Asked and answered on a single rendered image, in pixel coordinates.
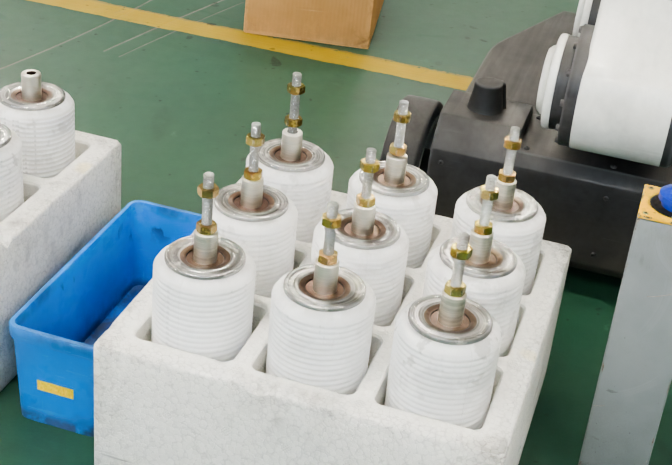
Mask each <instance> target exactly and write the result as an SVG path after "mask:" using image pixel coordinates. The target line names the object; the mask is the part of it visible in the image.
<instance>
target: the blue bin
mask: <svg viewBox="0 0 672 465"><path fill-rule="evenodd" d="M200 219H202V214H198V213H194V212H190V211H185V210H181V209H177V208H173V207H169V206H165V205H161V204H157V203H153V202H148V201H144V200H135V201H131V202H129V203H128V204H127V205H126V206H125V207H124V208H123V209H122V210H121V211H120V212H119V213H118V214H117V215H116V216H115V217H114V218H113V219H112V220H111V221H110V222H109V223H108V224H107V225H106V226H105V227H103V228H102V229H101V230H100V231H99V232H98V233H97V234H96V235H95V236H94V237H93V238H92V239H91V240H90V241H89V242H88V243H87V244H86V245H85V246H84V247H83V248H82V249H81V250H80V251H79V252H78V253H77V254H76V255H75V256H74V257H73V258H72V259H71V260H70V261H69V262H68V263H67V264H66V265H65V266H64V267H63V268H62V269H61V270H60V271H59V272H58V273H57V274H56V275H55V276H53V277H52V278H51V279H50V280H49V281H48V282H47V283H46V284H45V285H44V286H43V287H42V288H41V289H40V290H39V291H38V292H37V293H36V294H35V295H34V296H33V297H32V298H31V299H30V300H29V301H28V302H27V303H26V304H25V305H24V306H23V307H22V308H21V309H20V310H19V311H18V312H17V313H16V314H15V315H14V316H13V317H12V318H11V319H10V321H9V333H10V336H11V337H12V338H13V339H14V345H15V355H16V364H17V374H18V383H19V393H20V403H21V412H22V415H23V416H24V417H25V418H27V419H31V420H34V421H37V422H41V423H44V424H48V425H51V426H55V427H58V428H61V429H65V430H68V431H72V432H75V433H78V434H82V435H85V436H90V437H94V344H95V342H96V341H97V340H98V339H99V338H100V337H101V336H102V334H103V333H104V332H105V331H106V330H108V329H109V328H110V326H111V325H112V323H113V322H114V321H115V320H116V319H117V318H118V316H119V315H120V314H121V313H122V312H123V311H124V310H125V309H126V307H127V306H128V305H129V304H130V303H131V302H132V301H133V299H134V298H135V297H136V296H137V295H138V294H139V293H140V292H141V290H142V289H143V288H144V287H145V286H146V285H147V284H148V283H149V281H150V280H151V279H152V278H153V263H154V260H155V258H156V256H157V255H158V254H159V252H160V251H161V250H162V249H163V248H165V247H166V246H168V245H169V244H171V243H172V242H174V241H176V240H178V239H180V238H183V237H186V236H190V235H191V234H192V233H193V232H194V230H195V229H196V222H197V221H199V220H200Z"/></svg>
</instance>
